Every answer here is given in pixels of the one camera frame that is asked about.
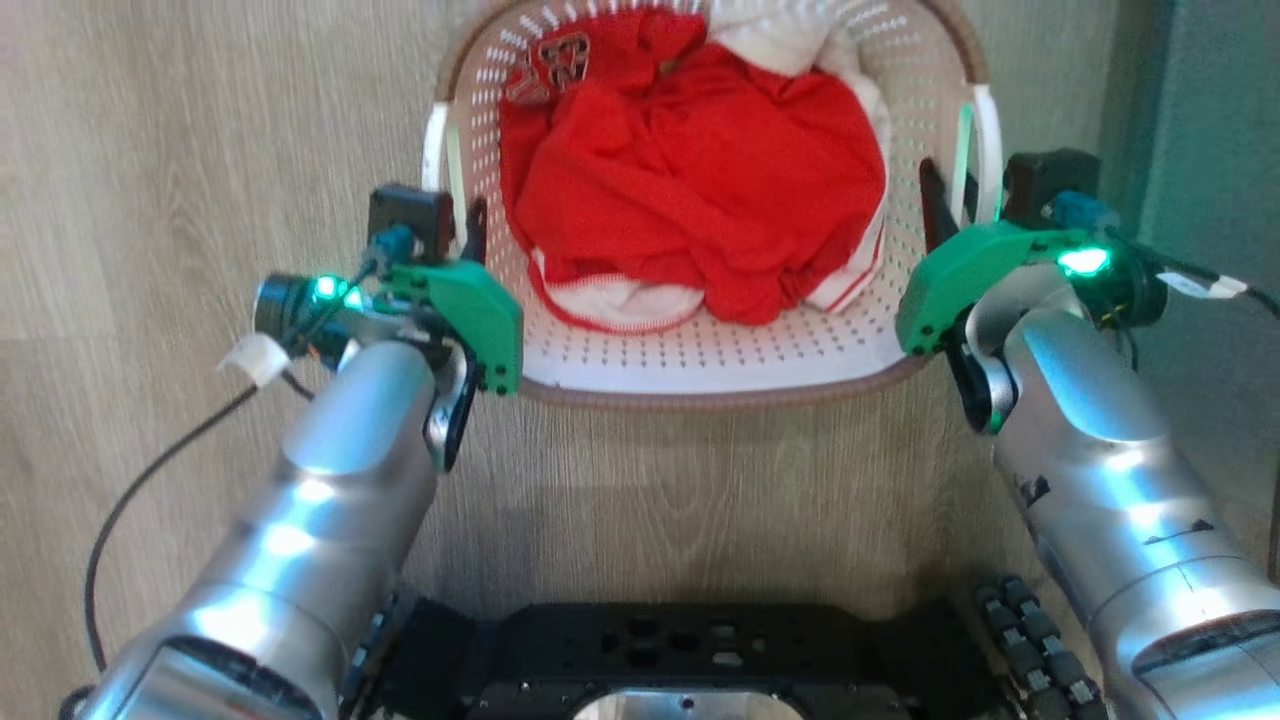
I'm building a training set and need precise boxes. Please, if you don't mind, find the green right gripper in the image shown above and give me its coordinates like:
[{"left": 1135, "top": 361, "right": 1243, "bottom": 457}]
[{"left": 895, "top": 157, "right": 1093, "bottom": 358}]

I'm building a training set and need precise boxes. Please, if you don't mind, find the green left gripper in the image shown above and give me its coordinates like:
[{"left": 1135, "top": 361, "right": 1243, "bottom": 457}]
[{"left": 390, "top": 196, "right": 524, "bottom": 396}]

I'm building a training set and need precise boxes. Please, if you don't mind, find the white plastic laundry basket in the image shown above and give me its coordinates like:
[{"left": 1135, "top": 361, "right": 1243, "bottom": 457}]
[{"left": 421, "top": 0, "right": 1004, "bottom": 409}]

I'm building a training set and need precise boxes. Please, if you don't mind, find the red mesh sports garment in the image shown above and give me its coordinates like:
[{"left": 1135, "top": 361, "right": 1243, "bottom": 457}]
[{"left": 498, "top": 8, "right": 889, "bottom": 326}]

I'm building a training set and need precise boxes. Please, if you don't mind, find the black roller wheel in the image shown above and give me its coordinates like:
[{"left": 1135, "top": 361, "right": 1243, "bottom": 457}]
[{"left": 973, "top": 574, "right": 1109, "bottom": 720}]

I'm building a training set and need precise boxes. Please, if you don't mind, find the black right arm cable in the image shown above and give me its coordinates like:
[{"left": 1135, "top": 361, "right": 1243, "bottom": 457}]
[{"left": 1100, "top": 225, "right": 1280, "bottom": 321}]

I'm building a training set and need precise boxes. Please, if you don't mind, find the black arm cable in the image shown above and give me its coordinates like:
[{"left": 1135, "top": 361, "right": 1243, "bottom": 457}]
[
  {"left": 84, "top": 334, "right": 316, "bottom": 676},
  {"left": 1100, "top": 225, "right": 1280, "bottom": 321}
]

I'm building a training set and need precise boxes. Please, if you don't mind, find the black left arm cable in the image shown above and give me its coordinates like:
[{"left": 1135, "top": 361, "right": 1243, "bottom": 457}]
[{"left": 84, "top": 334, "right": 316, "bottom": 676}]

